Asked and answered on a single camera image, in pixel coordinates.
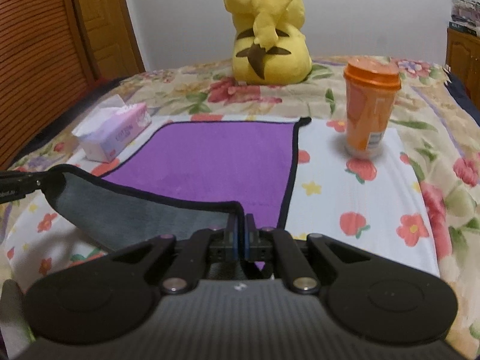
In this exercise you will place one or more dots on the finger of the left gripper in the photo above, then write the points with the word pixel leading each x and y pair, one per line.
pixel 16 185

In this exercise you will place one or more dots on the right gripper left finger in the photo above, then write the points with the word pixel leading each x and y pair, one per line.
pixel 205 247

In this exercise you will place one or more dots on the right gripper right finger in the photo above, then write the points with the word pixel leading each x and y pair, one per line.
pixel 276 247

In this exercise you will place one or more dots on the purple and grey towel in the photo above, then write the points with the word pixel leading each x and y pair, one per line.
pixel 187 176

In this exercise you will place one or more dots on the tissue box with tissue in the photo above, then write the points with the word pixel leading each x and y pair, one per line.
pixel 106 131

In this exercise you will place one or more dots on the wooden slatted headboard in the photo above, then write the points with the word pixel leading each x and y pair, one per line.
pixel 44 69

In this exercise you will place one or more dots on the wooden door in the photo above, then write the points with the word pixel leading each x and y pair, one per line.
pixel 108 34

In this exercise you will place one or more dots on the orange plastic cup with lid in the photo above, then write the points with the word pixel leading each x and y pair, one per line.
pixel 372 87

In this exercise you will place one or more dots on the yellow Pikachu plush toy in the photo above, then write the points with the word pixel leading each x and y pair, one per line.
pixel 269 47

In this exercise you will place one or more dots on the floral bed sheet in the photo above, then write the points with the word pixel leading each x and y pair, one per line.
pixel 440 141

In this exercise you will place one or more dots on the wooden sideboard cabinet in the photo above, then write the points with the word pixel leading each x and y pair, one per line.
pixel 463 60

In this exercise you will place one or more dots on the stack of books and papers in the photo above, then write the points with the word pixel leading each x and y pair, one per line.
pixel 465 17

